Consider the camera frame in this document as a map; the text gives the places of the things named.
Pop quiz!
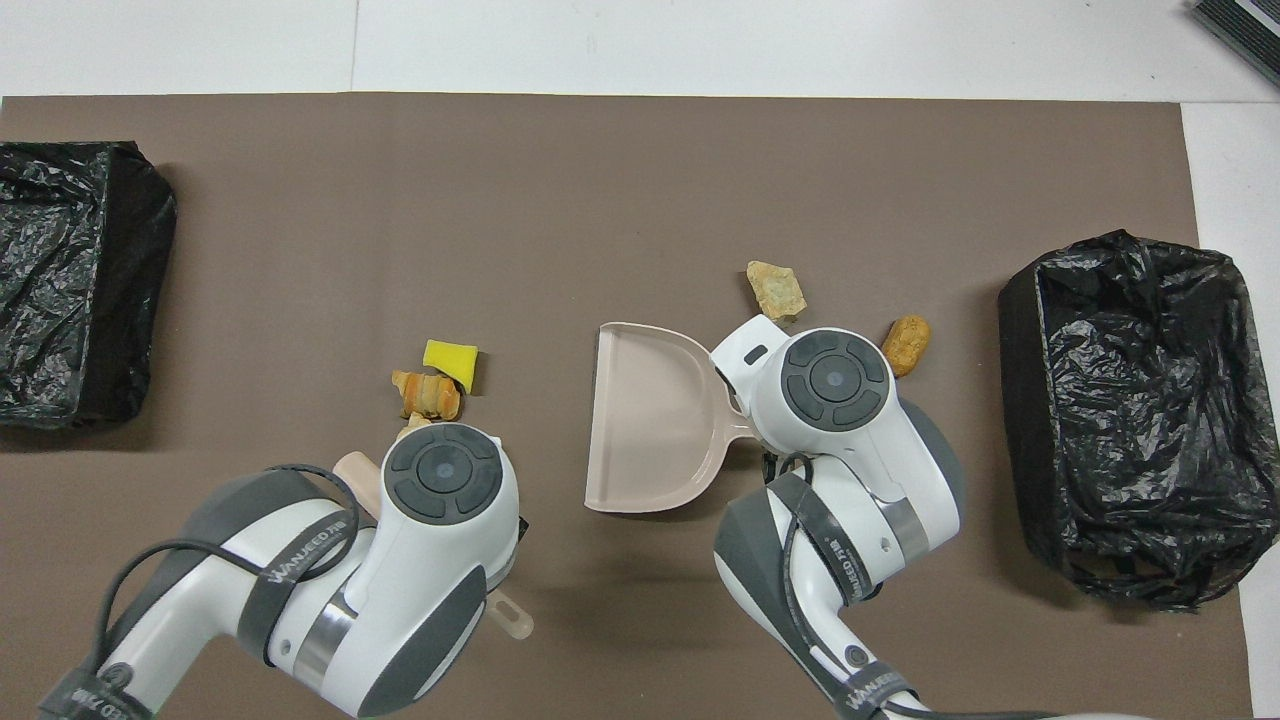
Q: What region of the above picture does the beige plastic dustpan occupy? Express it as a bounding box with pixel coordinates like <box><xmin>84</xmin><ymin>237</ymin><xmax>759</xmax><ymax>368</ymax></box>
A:
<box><xmin>585</xmin><ymin>321</ymin><xmax>758</xmax><ymax>515</ymax></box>

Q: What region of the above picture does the greenish stone-like bread chunk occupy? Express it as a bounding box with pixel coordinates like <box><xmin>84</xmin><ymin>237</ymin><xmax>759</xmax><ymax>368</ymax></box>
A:
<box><xmin>746</xmin><ymin>261</ymin><xmax>808</xmax><ymax>324</ymax></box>

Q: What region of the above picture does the brown fried nugget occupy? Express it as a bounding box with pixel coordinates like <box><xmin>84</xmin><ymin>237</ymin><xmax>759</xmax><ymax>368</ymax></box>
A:
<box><xmin>878</xmin><ymin>315</ymin><xmax>932</xmax><ymax>379</ymax></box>

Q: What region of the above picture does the yellow sponge with green side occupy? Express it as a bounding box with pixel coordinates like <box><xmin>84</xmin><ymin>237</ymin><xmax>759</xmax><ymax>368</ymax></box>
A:
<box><xmin>423</xmin><ymin>340</ymin><xmax>480</xmax><ymax>395</ymax></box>

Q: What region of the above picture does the striped croissant piece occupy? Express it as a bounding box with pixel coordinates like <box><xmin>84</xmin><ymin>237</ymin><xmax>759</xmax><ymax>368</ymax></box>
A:
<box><xmin>391</xmin><ymin>368</ymin><xmax>463</xmax><ymax>421</ymax></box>

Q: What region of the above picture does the beige hand brush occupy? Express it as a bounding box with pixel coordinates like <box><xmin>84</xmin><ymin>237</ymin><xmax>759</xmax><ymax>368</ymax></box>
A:
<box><xmin>333</xmin><ymin>452</ymin><xmax>534</xmax><ymax>641</ymax></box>

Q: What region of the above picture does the open black bag-lined bin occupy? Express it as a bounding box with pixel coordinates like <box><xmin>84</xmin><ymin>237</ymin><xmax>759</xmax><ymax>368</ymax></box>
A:
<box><xmin>998</xmin><ymin>229</ymin><xmax>1280</xmax><ymax>613</ymax></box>

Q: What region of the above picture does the black bag-covered bin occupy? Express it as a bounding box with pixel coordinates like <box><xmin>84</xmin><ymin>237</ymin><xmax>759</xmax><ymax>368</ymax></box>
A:
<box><xmin>0</xmin><ymin>141</ymin><xmax>178</xmax><ymax>431</ymax></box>

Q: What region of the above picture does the brown table mat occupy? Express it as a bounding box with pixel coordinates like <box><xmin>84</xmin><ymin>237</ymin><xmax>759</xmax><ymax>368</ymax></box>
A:
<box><xmin>0</xmin><ymin>93</ymin><xmax>1256</xmax><ymax>720</ymax></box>

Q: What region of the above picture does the dark ribbed device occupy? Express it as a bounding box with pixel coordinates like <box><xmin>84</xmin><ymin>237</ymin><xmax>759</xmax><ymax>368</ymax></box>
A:
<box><xmin>1188</xmin><ymin>0</ymin><xmax>1280</xmax><ymax>89</ymax></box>

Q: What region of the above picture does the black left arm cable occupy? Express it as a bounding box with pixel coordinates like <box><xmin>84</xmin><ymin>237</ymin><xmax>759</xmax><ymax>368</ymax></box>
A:
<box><xmin>95</xmin><ymin>463</ymin><xmax>361</xmax><ymax>701</ymax></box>

